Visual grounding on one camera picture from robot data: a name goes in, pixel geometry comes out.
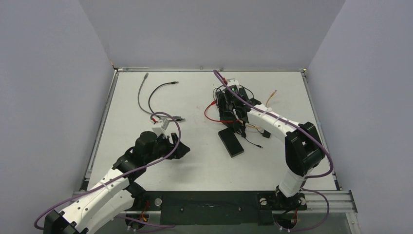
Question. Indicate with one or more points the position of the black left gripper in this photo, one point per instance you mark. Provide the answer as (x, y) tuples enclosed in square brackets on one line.
[(171, 147)]

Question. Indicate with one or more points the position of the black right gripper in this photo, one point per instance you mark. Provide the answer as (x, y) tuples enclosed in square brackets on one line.
[(228, 105)]

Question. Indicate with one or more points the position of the ribbed black network switch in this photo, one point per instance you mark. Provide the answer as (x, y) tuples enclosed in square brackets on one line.
[(231, 143)]

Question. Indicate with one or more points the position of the black Mercury switch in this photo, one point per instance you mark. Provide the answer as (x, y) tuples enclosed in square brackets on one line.
[(223, 100)]

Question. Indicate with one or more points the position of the small black wall plug adapter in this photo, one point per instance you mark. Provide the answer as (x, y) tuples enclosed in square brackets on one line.
[(266, 134)]

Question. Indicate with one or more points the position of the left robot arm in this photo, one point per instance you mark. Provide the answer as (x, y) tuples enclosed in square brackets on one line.
[(117, 190)]

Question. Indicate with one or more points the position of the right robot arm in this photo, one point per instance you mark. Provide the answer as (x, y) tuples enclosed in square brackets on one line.
[(302, 145)]

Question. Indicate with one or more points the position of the black power brick adapter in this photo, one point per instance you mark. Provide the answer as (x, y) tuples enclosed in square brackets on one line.
[(233, 124)]

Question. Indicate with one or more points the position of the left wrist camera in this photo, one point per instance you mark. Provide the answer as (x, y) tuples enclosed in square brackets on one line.
[(160, 126)]

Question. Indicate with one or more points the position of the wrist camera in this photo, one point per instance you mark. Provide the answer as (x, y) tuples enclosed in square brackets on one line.
[(232, 82), (160, 126)]

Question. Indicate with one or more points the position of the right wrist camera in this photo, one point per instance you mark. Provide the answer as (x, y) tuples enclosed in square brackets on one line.
[(232, 82)]

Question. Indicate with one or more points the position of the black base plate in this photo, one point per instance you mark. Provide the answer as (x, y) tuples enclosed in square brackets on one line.
[(218, 207)]

